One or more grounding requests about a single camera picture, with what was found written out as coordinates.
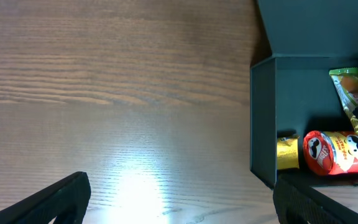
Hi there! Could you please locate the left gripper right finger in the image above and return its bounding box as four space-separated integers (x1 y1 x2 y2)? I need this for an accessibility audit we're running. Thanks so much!
273 175 358 224

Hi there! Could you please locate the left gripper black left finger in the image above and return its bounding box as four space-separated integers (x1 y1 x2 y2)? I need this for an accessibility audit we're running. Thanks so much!
0 172 91 224

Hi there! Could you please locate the green snack packet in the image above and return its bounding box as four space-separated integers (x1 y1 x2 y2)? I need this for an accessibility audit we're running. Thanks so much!
329 67 358 134

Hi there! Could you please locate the yellow biscuit packet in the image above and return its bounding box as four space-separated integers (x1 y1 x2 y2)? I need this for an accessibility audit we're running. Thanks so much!
277 135 300 170

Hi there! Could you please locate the red Pringles can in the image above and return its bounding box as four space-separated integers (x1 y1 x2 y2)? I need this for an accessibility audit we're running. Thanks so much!
303 131 358 176

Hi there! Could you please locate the black open gift box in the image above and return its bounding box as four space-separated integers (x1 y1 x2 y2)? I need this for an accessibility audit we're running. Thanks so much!
250 0 358 188

